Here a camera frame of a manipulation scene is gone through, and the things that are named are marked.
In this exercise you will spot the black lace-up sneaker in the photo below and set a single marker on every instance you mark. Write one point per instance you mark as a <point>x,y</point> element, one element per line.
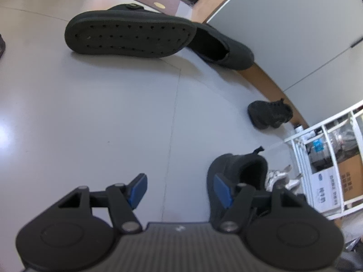
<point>227,164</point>
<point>266,113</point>

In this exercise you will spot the white cabinet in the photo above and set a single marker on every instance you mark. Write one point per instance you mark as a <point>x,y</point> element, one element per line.
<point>283,34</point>

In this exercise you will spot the clear plastic water bottle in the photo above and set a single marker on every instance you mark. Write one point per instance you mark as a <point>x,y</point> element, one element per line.
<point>319,146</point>

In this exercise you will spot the brown and white carton box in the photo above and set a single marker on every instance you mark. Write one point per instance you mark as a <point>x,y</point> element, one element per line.
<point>350,181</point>

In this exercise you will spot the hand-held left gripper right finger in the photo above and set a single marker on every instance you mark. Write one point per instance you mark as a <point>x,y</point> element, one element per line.
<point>222,189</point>

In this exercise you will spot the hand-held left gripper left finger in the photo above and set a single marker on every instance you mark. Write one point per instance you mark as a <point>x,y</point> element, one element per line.
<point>137,188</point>

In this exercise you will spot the black buckle clog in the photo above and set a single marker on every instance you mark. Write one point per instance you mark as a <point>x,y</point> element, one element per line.
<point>127,36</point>
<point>238,53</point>

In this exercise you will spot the white shoe rack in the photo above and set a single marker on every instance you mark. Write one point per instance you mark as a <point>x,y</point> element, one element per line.
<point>295,136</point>

